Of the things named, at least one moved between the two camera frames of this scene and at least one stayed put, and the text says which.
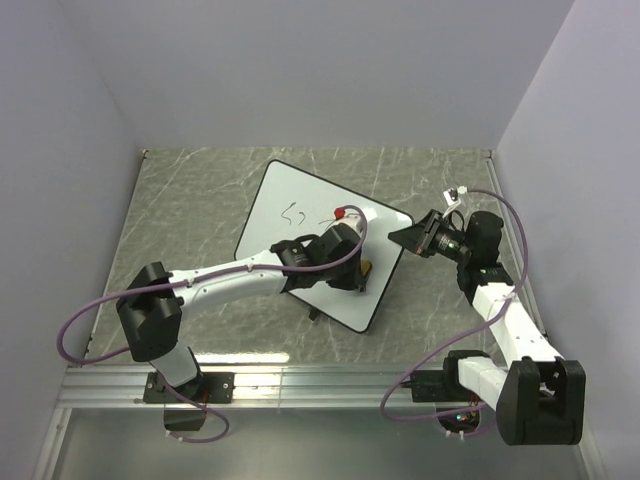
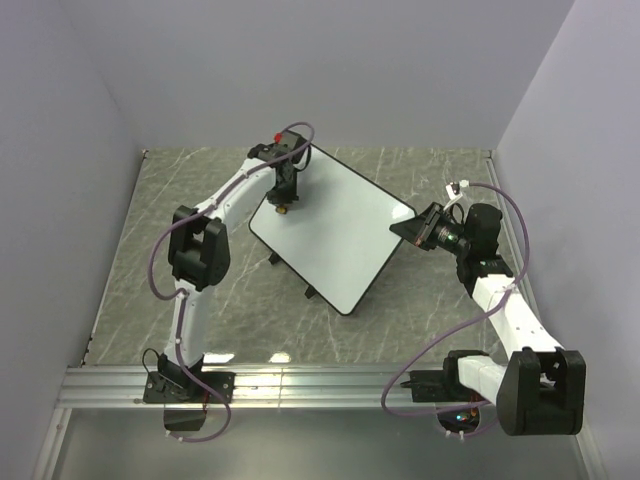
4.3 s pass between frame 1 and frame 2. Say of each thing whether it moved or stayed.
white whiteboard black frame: moved
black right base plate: stayed
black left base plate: stayed
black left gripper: moved
